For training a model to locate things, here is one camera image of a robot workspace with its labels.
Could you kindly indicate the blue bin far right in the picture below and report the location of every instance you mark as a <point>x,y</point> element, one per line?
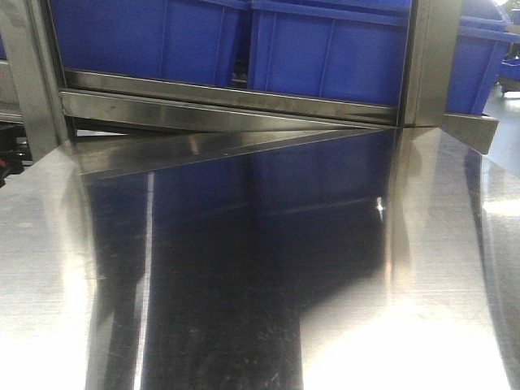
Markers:
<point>480,49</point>

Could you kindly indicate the stainless steel shelf rack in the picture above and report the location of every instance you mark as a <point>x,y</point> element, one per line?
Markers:
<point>49,100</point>

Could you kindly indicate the blue bin on upper shelf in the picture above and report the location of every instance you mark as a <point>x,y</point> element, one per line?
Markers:
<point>192,41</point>

